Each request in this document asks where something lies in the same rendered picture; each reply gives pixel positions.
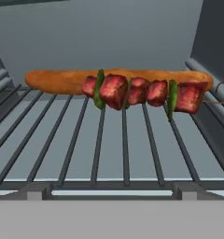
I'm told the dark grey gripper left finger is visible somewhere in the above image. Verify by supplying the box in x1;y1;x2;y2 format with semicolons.
0;182;53;201

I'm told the meat and pepper kebab skewer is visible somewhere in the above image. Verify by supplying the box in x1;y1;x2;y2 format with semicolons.
80;68;224;123

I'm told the golden brown baguette bread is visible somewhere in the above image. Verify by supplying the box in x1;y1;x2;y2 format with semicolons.
24;67;215;96

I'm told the grey toaster oven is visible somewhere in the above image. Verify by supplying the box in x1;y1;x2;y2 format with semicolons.
0;0;224;201

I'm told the dark grey wire oven rack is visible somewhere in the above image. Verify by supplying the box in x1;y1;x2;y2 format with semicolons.
0;83;224;201

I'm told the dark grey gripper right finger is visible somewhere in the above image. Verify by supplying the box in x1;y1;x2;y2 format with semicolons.
172;182;224;201

